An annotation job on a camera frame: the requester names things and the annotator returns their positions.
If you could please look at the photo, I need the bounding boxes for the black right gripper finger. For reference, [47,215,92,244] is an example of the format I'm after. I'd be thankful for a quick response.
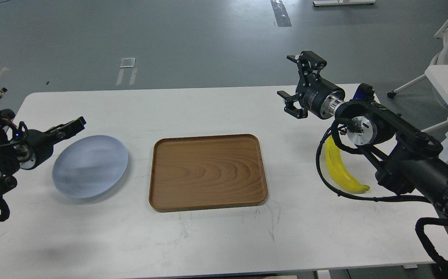
[277,91,308,119]
[287,51,327,86]

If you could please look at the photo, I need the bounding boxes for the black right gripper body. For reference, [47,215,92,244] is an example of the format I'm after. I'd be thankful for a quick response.
[296,76,346,120]

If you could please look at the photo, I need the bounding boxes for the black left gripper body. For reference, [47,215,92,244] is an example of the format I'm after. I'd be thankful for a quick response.
[25,129,55,170]

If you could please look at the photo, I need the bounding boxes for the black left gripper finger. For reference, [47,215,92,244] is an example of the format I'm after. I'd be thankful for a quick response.
[45,116,86,137]

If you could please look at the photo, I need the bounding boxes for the light blue plate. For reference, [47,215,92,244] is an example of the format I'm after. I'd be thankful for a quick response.
[52,135,129,199]

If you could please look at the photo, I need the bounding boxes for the yellow banana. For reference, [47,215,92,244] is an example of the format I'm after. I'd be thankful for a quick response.
[324,136,370,194]

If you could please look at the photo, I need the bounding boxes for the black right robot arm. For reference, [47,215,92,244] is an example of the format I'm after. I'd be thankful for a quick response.
[277,51,448,277]

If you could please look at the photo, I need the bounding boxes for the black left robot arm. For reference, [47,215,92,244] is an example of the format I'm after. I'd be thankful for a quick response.
[0,87,86,222]

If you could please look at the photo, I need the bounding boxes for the white table base far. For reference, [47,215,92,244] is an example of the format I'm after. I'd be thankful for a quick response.
[312,0,376,7]

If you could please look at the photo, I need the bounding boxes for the brown wooden tray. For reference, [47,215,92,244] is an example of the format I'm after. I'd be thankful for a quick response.
[148,134,268,212]

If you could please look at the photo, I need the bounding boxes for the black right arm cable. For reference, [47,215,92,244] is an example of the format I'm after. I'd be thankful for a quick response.
[315,120,431,203]

